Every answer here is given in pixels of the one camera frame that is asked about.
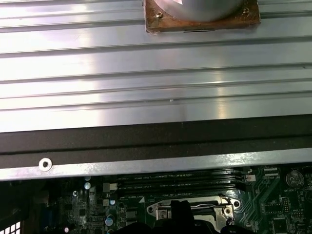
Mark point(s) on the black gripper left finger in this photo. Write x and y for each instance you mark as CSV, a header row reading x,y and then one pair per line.
x,y
176,214

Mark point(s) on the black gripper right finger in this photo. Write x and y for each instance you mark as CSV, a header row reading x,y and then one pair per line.
x,y
189,214

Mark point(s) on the CPU socket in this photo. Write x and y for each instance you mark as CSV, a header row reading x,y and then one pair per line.
x,y
165,217

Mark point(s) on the green motherboard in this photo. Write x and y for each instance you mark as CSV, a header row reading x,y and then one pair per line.
x,y
268,195

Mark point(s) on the black grey PC case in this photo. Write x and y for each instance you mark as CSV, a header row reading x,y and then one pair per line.
x,y
146,136

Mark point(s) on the round coin battery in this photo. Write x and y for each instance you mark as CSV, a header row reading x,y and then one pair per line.
x,y
293,180

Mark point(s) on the brown square base plate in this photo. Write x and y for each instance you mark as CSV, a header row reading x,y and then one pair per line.
x,y
170,24

